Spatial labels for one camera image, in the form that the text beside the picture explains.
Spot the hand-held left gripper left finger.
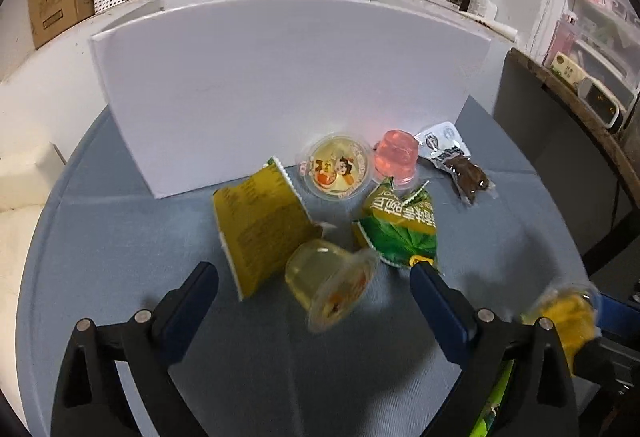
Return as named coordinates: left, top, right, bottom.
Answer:
left=50, top=261, right=220, bottom=437

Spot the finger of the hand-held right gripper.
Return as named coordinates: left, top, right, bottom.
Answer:
left=595, top=292, right=640, bottom=335
left=575, top=338, right=640, bottom=370

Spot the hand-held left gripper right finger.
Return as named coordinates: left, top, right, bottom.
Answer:
left=409, top=262, right=588, bottom=437

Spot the yellow jelly cup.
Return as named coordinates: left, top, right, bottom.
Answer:
left=522, top=284, right=603, bottom=358
left=297, top=132, right=373, bottom=201
left=285, top=238, right=380, bottom=334

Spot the green leaf print snack packet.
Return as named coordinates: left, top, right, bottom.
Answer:
left=352, top=177, right=440, bottom=269

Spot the long green snack packet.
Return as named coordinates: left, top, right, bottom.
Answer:
left=472, top=357, right=516, bottom=437

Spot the yellow snack packet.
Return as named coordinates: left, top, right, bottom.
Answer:
left=212, top=157, right=337, bottom=302

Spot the dark meat snack packet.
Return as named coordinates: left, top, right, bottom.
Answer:
left=414, top=121, right=498, bottom=207

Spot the pink jelly cup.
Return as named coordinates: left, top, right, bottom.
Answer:
left=372, top=128, right=420, bottom=185

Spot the white foam board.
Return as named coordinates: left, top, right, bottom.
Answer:
left=89, top=0, right=493, bottom=201

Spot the white device with dark screen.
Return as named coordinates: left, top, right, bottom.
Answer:
left=577, top=77, right=636, bottom=134

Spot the pale yellow box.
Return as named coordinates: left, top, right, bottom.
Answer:
left=550, top=51, right=586, bottom=85

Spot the clear plastic organizer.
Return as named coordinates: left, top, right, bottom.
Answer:
left=550, top=0, right=640, bottom=93

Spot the pink bottle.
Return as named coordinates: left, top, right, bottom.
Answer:
left=552, top=12, right=581, bottom=63

